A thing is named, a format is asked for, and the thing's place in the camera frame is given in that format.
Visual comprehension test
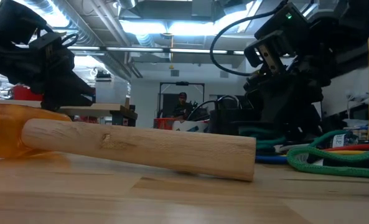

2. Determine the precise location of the long light bar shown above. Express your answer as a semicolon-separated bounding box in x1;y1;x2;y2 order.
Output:
67;45;246;55

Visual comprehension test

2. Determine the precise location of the white translucent container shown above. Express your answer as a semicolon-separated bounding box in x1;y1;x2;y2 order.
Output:
95;76;131;105

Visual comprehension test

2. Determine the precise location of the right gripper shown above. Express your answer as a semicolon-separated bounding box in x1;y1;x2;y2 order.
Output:
244;2;324;139

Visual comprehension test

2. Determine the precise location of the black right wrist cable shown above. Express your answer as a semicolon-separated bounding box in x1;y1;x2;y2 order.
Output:
209;0;290;78

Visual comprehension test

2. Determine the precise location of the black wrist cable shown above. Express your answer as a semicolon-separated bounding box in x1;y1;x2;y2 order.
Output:
60;32;80;48
209;0;290;78

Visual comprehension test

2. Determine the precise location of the red container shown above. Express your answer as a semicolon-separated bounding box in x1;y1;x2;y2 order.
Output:
11;84;44;101

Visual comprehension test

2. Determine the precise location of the teal green cord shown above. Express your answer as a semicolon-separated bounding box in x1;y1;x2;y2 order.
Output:
238;126;286;151

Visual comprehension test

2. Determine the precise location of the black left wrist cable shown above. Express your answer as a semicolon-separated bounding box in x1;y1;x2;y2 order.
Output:
60;32;80;48

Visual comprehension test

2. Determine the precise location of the wooden top workbench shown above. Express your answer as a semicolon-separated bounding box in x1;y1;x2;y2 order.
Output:
0;98;138;127

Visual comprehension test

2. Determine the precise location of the orange head wooden mallet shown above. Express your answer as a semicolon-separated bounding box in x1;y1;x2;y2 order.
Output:
0;102;257;182

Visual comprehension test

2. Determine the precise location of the thin black cable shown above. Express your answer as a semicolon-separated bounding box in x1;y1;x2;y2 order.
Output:
186;94;241;121

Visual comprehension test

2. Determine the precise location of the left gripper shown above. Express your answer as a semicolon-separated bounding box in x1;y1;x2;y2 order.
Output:
0;0;96;111

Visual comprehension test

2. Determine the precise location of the black stand frame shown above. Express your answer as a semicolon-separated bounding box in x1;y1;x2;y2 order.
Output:
158;81;206;119

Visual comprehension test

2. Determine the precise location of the person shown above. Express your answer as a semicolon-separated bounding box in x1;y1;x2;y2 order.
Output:
170;91;194;121

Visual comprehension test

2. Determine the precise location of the dark grey panel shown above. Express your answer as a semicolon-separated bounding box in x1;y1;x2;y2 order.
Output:
162;93;187;119

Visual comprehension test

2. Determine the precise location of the multicoloured jumper wire bundle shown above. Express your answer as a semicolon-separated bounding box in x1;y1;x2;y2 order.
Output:
255;142;369;165

